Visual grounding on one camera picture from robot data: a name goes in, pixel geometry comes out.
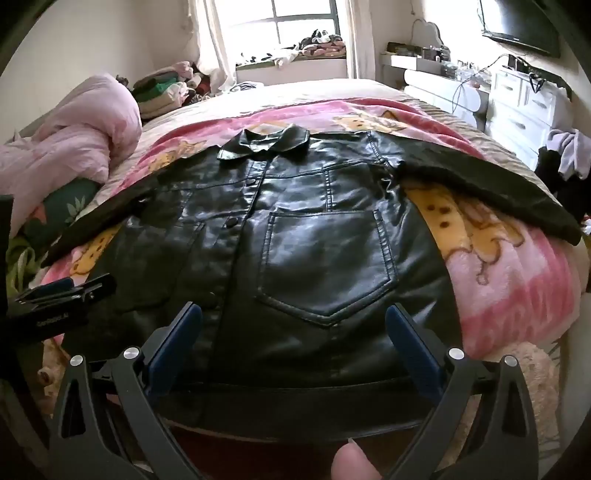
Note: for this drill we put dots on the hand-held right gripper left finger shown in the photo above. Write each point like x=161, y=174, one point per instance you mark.
x=173, y=344

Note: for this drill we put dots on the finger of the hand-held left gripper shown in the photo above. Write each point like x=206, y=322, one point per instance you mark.
x=87, y=288
x=53, y=287

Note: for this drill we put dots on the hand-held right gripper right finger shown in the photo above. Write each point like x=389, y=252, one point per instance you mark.
x=418, y=353

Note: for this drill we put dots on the black leather jacket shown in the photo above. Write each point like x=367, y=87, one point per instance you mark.
x=300, y=230

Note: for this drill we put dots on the pile of folded clothes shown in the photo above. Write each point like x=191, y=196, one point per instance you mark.
x=157, y=90

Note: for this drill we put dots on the dark clothes pile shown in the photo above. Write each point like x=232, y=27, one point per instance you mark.
x=549, y=170

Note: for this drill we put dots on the clothes on windowsill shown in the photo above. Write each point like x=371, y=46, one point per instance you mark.
x=318, y=44

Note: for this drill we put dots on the person's right hand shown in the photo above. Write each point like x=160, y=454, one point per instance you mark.
x=348, y=464

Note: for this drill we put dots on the green leaf-pattern pillow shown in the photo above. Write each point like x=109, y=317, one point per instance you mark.
x=69, y=198

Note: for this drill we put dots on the pink bear printed blanket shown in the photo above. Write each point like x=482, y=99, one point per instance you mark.
x=508, y=277

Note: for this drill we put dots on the pink pillow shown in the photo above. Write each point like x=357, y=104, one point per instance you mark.
x=69, y=138

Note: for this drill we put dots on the white garment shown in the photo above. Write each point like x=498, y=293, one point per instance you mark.
x=572, y=147

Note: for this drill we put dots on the white dresser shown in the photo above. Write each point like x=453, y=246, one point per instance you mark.
x=512, y=110

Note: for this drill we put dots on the white cluttered desk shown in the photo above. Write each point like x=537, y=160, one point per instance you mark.
x=434, y=78

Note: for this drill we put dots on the white curtain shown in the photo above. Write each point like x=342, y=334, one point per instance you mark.
x=212, y=41
x=360, y=37

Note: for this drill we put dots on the bed with beige sheet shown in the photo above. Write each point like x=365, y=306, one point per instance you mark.
x=300, y=94

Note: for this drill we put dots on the window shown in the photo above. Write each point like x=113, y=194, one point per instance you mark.
x=300, y=23

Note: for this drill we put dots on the black television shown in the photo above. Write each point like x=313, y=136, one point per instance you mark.
x=517, y=23

